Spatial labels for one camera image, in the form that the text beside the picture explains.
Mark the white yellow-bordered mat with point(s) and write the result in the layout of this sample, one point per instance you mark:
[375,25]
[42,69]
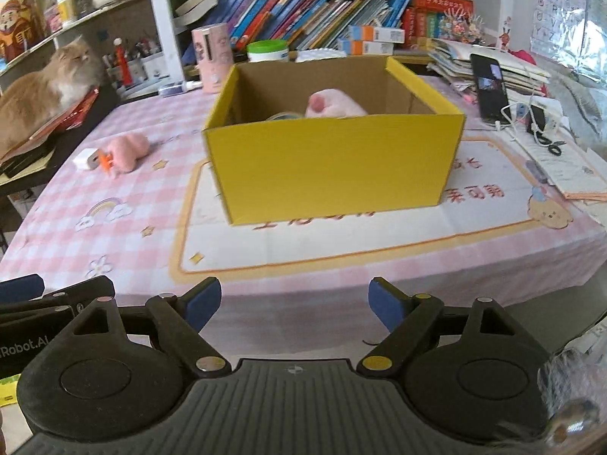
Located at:
[490,194]

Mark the black smartphone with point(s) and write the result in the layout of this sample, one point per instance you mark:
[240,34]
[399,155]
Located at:
[491,91]

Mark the orange hair claw clip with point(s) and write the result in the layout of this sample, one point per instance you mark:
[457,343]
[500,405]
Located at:
[106,163]

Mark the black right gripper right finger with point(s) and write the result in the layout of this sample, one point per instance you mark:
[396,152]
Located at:
[469,372]

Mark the yellow cardboard box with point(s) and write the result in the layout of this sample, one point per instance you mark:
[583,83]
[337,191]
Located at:
[397,157]

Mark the wooden bookshelf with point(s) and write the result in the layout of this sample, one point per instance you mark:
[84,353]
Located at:
[322,4]

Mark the white jar green lid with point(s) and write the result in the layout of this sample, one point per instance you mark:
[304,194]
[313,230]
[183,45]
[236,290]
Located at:
[270,50]

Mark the pink cylindrical humidifier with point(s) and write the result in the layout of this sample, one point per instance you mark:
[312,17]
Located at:
[214,56]

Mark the pink plush toy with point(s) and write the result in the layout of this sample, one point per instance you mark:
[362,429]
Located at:
[126,151]

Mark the red paper stack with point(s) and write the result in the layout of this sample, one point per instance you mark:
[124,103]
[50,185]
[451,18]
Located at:
[60,124]

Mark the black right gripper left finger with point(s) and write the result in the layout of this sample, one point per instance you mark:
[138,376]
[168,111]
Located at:
[116,370]

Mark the orange fluffy cat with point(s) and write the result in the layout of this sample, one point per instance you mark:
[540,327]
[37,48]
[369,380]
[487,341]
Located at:
[40,96]

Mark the white pen holder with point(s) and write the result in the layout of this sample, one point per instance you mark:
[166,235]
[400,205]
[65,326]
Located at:
[143,70]

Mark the pink checkered tablecloth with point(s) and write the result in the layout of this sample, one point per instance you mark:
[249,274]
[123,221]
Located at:
[86,224]

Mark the pink plush in box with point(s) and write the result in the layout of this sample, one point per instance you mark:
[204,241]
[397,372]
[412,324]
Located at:
[332,103]

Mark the white power adapter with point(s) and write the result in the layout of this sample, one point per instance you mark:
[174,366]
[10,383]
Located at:
[87,159]

